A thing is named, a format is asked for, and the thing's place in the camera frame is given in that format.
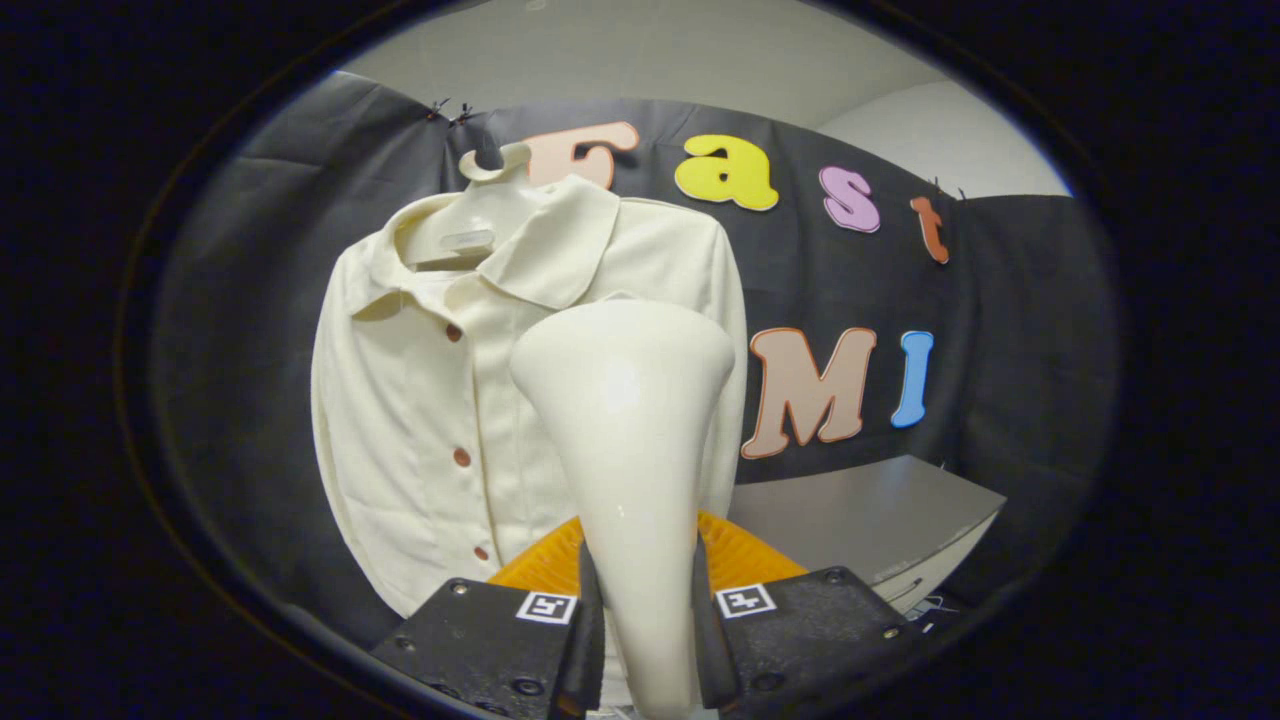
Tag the cream button shirt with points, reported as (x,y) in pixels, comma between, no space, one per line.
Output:
(420,400)

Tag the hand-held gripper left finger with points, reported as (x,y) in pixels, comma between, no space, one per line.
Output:
(480,645)

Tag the black backdrop cloth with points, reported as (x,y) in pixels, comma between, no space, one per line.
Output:
(250,250)

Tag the white garment steamer head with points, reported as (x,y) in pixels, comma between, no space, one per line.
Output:
(625,420)

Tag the white clothes hanger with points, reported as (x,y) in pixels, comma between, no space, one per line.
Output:
(470,220)

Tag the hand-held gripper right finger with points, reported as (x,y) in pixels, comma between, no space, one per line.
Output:
(800,645)

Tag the grey cabinet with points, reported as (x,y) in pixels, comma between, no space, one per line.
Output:
(860,510)

